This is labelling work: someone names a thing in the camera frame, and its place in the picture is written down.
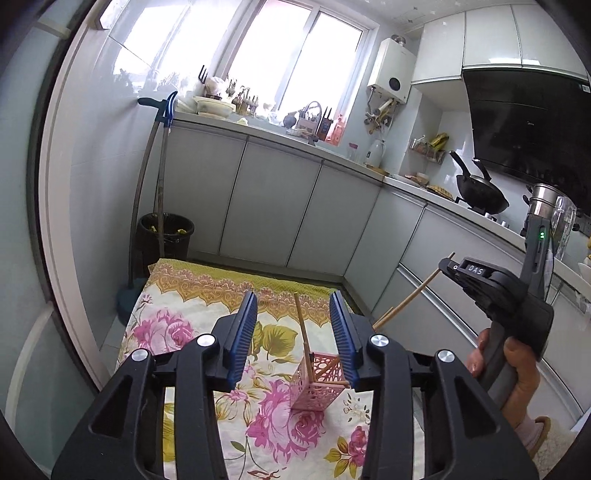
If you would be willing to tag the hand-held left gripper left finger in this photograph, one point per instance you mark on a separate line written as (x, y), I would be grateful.
(242, 332)

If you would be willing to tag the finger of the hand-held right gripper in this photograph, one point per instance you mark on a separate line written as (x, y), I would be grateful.
(452, 268)

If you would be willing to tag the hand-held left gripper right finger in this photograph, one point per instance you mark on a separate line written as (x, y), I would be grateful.
(344, 337)

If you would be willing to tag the tan wooden chopstick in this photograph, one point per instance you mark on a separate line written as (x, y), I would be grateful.
(303, 332)
(415, 293)
(328, 385)

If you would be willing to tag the pink perforated utensil holder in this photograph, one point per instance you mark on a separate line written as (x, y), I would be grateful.
(314, 397)

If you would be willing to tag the person's right forearm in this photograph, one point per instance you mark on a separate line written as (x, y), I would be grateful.
(531, 434)

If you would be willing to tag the person's right hand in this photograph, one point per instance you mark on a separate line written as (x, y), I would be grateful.
(521, 374)

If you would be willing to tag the gas stove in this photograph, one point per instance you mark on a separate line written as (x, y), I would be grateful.
(489, 217)

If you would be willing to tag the brown food plate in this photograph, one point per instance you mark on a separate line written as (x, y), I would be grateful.
(441, 190)

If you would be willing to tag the black wok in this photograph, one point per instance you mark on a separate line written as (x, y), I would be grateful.
(485, 196)

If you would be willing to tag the black trash bin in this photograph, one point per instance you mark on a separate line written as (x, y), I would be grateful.
(171, 249)

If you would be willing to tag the steel steamer pot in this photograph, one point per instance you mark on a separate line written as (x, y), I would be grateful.
(540, 198)

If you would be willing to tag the floral tablecloth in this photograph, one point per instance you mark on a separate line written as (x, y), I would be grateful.
(286, 438)

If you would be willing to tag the teal mop base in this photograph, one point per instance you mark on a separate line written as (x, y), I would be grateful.
(127, 304)

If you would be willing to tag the yellow packet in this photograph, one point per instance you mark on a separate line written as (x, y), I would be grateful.
(437, 141)

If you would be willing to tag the grey lower kitchen cabinets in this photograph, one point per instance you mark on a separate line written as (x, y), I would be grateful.
(277, 207)

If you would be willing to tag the white thermos jug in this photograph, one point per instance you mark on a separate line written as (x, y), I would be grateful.
(376, 154)

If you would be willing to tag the small clear jar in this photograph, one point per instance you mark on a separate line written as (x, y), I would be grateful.
(353, 152)

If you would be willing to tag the black range hood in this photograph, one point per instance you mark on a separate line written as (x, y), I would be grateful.
(526, 129)

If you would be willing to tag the water heater pipes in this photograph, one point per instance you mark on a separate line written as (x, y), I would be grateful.
(381, 115)

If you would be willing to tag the dark curved pole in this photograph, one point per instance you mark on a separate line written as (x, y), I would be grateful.
(138, 194)

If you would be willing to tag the red bottle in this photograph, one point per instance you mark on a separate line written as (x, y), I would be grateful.
(337, 131)

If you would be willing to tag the black antenna router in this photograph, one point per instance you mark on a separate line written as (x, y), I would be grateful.
(327, 123)

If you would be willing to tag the white water heater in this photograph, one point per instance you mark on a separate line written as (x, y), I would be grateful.
(392, 69)

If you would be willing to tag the dark round teapot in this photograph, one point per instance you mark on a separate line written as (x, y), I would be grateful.
(290, 121)

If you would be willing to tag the cream stacked bowls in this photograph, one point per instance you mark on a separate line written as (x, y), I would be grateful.
(214, 108)

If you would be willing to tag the white upper kitchen cabinets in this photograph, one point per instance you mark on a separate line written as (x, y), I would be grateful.
(489, 41)

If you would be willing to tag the group of small figurines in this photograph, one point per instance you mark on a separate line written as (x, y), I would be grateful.
(242, 99)

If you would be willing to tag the white plastic bag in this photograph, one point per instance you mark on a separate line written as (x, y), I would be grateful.
(215, 87)

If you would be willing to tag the black pronged stand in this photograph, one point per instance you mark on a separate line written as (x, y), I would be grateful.
(202, 74)

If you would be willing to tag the glass sliding door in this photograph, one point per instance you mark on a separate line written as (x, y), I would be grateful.
(25, 184)

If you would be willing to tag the kitchen window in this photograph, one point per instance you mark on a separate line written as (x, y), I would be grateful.
(295, 55)

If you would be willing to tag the wall spice rack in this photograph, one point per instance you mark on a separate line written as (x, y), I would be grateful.
(425, 154)

